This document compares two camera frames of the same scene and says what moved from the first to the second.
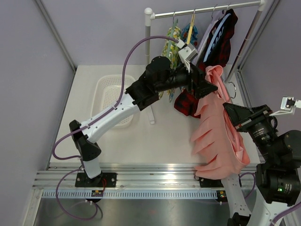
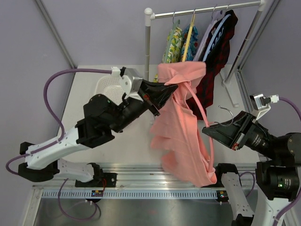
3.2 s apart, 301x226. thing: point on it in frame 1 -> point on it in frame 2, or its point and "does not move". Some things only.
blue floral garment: [194, 36] does not move
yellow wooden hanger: [191, 27] does not move
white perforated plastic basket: [107, 90] does not move
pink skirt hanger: [214, 73] -> [207, 119]
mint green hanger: [175, 20] does not move
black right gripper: [243, 117] -> [227, 133]
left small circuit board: [97, 193] does not move
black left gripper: [201, 86] -> [159, 93]
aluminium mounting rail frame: [61, 175] does not move
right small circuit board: [221, 195] does not move
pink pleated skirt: [222, 146] -> [177, 133]
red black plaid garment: [217, 56] does not move
